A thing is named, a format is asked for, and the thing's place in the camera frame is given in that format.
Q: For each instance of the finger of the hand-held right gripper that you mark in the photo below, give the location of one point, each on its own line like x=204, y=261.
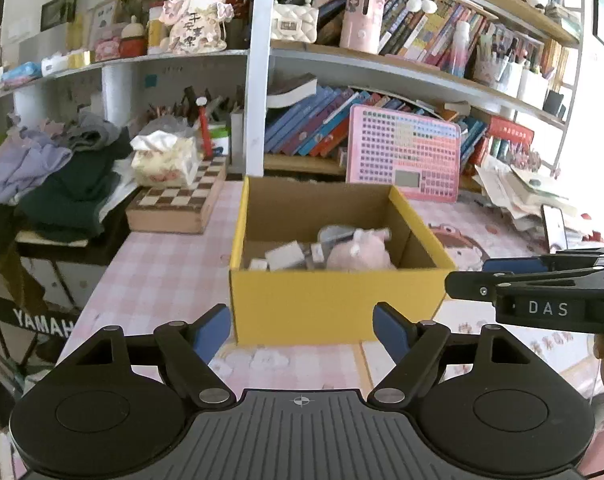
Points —
x=472, y=284
x=512, y=265

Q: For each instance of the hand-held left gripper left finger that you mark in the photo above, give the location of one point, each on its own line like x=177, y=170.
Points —
x=212, y=332

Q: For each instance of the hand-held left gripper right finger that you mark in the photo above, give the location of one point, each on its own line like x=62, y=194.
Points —
x=392, y=332

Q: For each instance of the small white earbud case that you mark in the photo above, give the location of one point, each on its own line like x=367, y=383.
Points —
x=258, y=263

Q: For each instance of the pink plush toy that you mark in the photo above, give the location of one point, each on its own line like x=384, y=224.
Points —
x=357, y=255

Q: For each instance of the yellow cardboard box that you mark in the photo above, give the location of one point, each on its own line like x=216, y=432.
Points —
x=307, y=305

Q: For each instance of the white charger plug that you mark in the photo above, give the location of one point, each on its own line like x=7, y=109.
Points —
x=287, y=255

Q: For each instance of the clear tape roll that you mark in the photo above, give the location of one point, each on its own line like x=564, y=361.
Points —
x=334, y=234

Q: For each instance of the pink cylinder container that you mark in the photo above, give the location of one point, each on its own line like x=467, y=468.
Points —
x=362, y=20

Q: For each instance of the black smartphone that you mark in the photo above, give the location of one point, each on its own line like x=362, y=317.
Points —
x=554, y=227

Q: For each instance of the pile of papers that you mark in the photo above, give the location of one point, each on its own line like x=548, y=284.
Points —
x=512, y=195

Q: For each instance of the pink checked tablecloth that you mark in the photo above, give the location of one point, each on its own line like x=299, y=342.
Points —
x=172, y=270

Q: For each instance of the red book box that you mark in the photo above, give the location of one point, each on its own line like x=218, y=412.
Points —
x=512, y=137

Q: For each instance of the wooden chessboard box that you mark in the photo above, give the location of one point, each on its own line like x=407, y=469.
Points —
x=172, y=210

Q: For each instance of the pink learning tablet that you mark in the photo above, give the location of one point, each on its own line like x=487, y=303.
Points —
x=402, y=155

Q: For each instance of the black keyboard case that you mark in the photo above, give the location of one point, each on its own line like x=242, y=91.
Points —
x=37, y=325

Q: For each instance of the white pen cup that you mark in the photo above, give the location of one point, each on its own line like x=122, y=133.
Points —
x=532, y=87

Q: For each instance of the green white pen holder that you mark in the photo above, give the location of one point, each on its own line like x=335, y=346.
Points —
x=217, y=142

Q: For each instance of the pink patterned pen cup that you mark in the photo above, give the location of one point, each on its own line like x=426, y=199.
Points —
x=488, y=67

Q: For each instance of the pile of clothes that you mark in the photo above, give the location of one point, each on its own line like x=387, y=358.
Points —
x=67, y=180

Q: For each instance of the pastel gradient bottle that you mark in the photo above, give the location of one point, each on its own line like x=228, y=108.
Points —
x=459, y=52

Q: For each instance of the row of blue books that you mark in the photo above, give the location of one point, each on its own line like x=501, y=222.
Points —
x=302, y=130

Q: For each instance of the row of colourful books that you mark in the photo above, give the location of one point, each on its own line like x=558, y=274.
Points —
x=422, y=30

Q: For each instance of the white shelf unit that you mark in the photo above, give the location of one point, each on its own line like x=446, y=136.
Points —
x=259, y=85

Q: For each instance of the thick paperback book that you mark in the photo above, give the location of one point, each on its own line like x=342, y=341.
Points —
x=292, y=90

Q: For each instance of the red white jar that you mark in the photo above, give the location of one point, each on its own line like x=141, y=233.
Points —
x=132, y=45

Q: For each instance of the pink gift box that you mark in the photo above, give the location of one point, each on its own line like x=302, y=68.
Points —
x=107, y=50

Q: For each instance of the gold foil box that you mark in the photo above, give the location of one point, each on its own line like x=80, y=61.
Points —
x=79, y=59

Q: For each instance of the yellow cup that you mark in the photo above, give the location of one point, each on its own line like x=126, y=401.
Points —
x=158, y=32

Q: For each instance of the floral rabbit doll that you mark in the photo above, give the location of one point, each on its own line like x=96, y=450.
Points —
x=194, y=20

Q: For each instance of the white quilted handbag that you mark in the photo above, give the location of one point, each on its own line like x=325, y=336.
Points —
x=294, y=22

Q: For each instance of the blue tissue pack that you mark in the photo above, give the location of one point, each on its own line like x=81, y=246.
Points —
x=22, y=74

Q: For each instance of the black picture frame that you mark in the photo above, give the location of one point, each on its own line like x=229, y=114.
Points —
x=57, y=14

